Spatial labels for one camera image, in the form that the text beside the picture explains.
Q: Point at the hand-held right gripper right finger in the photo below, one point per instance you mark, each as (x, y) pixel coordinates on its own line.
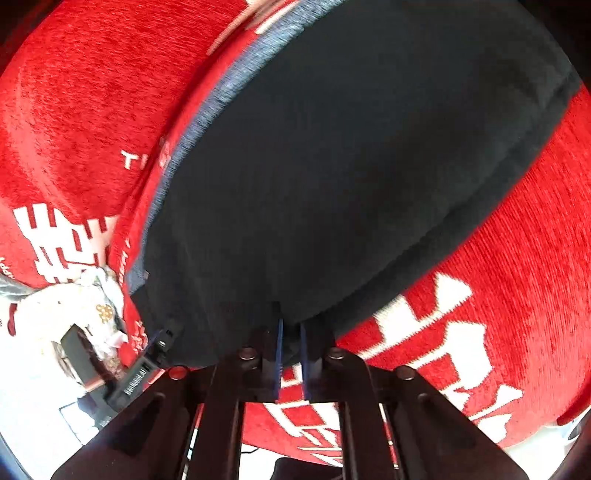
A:
(304, 364)

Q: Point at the red printed blanket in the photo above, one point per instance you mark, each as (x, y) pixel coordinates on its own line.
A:
(69, 115)

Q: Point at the black pants with grey waistband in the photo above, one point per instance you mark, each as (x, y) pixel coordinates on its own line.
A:
(351, 175)

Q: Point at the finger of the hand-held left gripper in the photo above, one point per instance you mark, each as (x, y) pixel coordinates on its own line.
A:
(162, 342)

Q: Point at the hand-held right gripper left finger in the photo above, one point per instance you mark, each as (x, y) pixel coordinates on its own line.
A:
(279, 360)

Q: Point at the white patterned cloth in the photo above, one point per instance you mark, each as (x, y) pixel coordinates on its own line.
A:
(69, 304)

